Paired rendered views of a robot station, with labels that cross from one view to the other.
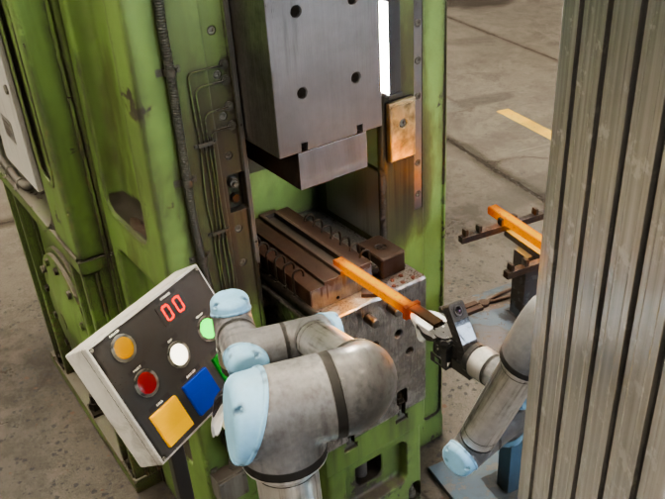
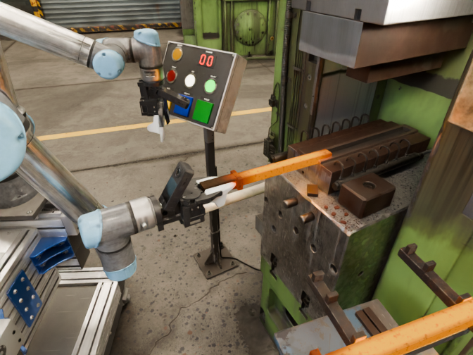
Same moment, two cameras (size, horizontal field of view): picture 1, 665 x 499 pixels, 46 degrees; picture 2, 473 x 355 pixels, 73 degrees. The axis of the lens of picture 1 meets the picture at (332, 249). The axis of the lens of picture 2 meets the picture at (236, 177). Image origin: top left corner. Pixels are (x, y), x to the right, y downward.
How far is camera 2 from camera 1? 1.88 m
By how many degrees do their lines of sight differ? 77
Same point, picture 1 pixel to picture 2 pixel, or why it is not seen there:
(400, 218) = (438, 202)
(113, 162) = not seen: hidden behind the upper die
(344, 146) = (338, 27)
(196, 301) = (218, 69)
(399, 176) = (459, 153)
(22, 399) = not seen: hidden behind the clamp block
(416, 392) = (315, 314)
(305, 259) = (333, 142)
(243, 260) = (306, 106)
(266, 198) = (433, 125)
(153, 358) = (181, 70)
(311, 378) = not seen: outside the picture
